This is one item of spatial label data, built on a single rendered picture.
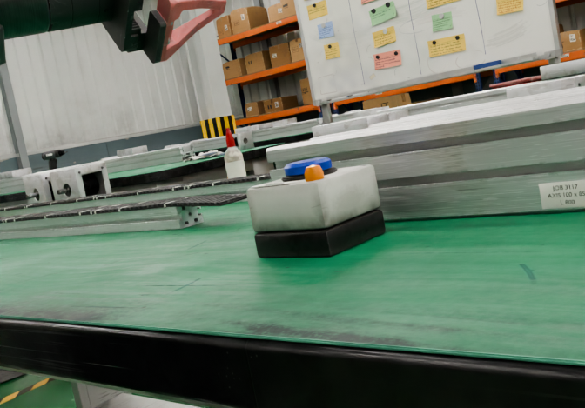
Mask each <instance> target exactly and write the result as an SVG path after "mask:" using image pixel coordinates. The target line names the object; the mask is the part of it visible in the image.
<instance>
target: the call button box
mask: <svg viewBox="0 0 585 408"><path fill-rule="evenodd" d="M323 172H324V178H323V179H320V180H315V181H310V182H306V180H305V175H298V176H297V175H292V176H285V177H282V178H281V179H279V180H276V181H272V182H270V183H266V184H261V185H257V186H253V187H252V188H249V189H248V190H247V191H246V195H247V200H248V204H249V209H250V214H251V219H252V227H253V229H254V231H256V232H259V233H257V234H256V235H255V237H254V238H255V243H256V247H257V252H258V255H259V257H260V258H298V257H331V256H333V255H335V254H337V253H340V252H342V251H344V250H347V249H349V248H351V247H353V246H355V245H357V244H360V243H363V242H365V241H367V240H368V239H371V238H373V237H376V236H379V235H380V234H382V233H384V232H385V231H386V227H385V223H384V218H383V212H382V210H376V209H378V208H379V207H380V196H379V192H378V186H377V181H376V176H375V171H374V167H373V166H372V165H370V164H364V165H360V166H353V167H346V168H338V169H337V168H336V167H331V168H328V169H324V170H323Z"/></svg>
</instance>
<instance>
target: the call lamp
mask: <svg viewBox="0 0 585 408"><path fill-rule="evenodd" d="M304 175H305V180H306V182H310V181H315V180H320V179H323V178H324V172H323V170H322V169H321V167H320V166H319V165H315V164H312V165H310V166H308V167H306V169H305V174H304Z"/></svg>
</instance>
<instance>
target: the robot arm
mask: <svg viewBox="0 0 585 408"><path fill-rule="evenodd" d="M143 1H144V0H0V65H2V64H5V63H6V58H5V44H4V40H7V39H12V38H17V37H26V36H31V35H36V34H41V33H45V32H51V31H56V30H65V29H70V28H76V27H80V26H85V25H91V24H95V23H101V24H102V25H103V26H104V27H105V29H106V30H107V32H108V33H109V35H110V36H111V38H112V40H113V41H114V43H115V44H116V46H117V47H118V48H119V49H120V51H121V52H125V51H127V53H130V52H134V51H139V50H143V51H144V53H145V55H146V56H148V58H149V59H150V61H151V62H152V63H153V64H155V63H159V62H164V61H167V60H168V59H169V58H170V57H171V56H172V55H173V54H174V53H175V52H176V51H177V50H178V49H179V48H180V47H181V46H182V45H183V44H184V43H185V42H187V41H188V40H189V39H190V38H191V37H192V36H193V35H194V34H195V33H196V32H197V31H198V30H200V29H202V28H203V27H204V26H206V25H207V24H208V23H210V22H211V21H212V20H214V19H215V18H217V17H219V16H220V15H221V14H223V13H224V12H225V6H226V0H158V5H157V9H156V10H151V11H150V13H149V19H148V25H147V27H146V26H145V24H144V22H143V21H142V20H141V18H140V17H139V15H138V14H137V12H136V11H139V10H142V8H143ZM194 9H209V10H208V11H206V12H204V13H203V14H201V15H199V16H197V17H195V18H193V19H192V20H190V21H189V22H187V23H184V24H183V25H181V26H179V27H177V29H175V30H174V29H173V25H174V21H175V20H177V19H179V17H180V14H181V12H182V11H183V10H194Z"/></svg>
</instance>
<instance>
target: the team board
mask: <svg viewBox="0 0 585 408"><path fill-rule="evenodd" d="M294 4H295V9H296V14H297V18H298V23H299V32H300V37H301V42H302V46H303V51H304V56H305V61H306V69H307V75H308V79H309V84H310V89H311V93H312V99H313V105H314V106H316V105H317V106H320V105H321V109H322V115H323V119H324V124H331V123H333V117H332V112H331V108H330V103H334V102H338V101H342V100H347V99H351V98H355V97H363V96H367V95H372V94H376V93H381V92H385V91H390V90H398V89H401V88H406V87H410V86H415V85H419V84H427V83H432V82H436V81H440V80H445V79H449V78H454V77H461V76H466V75H470V74H474V73H479V72H483V71H488V70H496V69H500V68H505V67H509V66H513V65H517V64H525V63H530V62H534V61H539V60H543V59H545V60H548V64H549V65H550V64H559V63H560V62H561V56H562V55H563V50H562V46H561V34H560V29H559V23H558V16H557V11H556V5H555V0H294Z"/></svg>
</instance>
